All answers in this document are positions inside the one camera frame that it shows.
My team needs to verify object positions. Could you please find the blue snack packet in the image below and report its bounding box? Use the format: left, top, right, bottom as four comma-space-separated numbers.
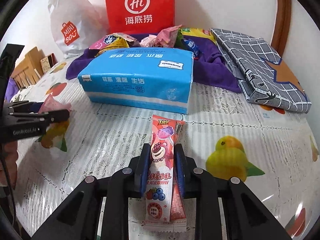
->
182, 38, 200, 59

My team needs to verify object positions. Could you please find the grey checked star cloth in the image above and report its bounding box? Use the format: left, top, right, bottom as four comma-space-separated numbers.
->
209, 27, 312, 112

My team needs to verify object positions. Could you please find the pink triangular snack packet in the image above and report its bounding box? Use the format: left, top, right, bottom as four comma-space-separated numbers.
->
89, 35, 113, 50

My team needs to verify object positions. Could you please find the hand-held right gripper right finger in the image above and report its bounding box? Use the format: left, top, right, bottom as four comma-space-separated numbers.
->
174, 143, 293, 240

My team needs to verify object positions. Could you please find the pink lollipop packet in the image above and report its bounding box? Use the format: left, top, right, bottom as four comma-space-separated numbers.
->
144, 114, 187, 233

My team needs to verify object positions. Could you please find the white plastic shopping bag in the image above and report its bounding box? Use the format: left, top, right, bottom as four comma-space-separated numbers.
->
47, 0, 109, 59

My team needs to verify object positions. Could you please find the brown patterned box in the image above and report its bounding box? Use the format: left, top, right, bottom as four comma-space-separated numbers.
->
40, 54, 56, 74

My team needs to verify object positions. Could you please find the brown wooden door frame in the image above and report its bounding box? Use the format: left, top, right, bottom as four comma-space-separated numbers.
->
271, 0, 292, 58

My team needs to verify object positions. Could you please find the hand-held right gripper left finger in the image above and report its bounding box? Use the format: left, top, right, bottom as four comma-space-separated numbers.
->
49, 143, 152, 240

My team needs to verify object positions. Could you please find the green snack packet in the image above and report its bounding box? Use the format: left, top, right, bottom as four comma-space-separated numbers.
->
175, 29, 187, 48

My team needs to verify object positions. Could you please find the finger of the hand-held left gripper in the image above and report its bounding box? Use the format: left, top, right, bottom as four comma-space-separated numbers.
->
9, 100, 47, 112
7, 109, 70, 128

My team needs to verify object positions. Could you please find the purple towel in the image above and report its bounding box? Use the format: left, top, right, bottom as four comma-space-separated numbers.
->
66, 31, 242, 94

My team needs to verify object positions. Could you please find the person's left forearm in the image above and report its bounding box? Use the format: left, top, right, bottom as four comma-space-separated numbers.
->
0, 140, 19, 188

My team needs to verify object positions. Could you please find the yellow chip bag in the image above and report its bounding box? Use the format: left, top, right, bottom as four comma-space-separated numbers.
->
180, 27, 216, 43

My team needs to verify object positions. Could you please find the yellow triangular snack packet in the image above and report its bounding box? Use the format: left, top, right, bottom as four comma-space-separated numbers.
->
95, 36, 131, 57

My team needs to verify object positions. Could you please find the blue tissue pack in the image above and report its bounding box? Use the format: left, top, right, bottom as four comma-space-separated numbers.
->
77, 47, 195, 115

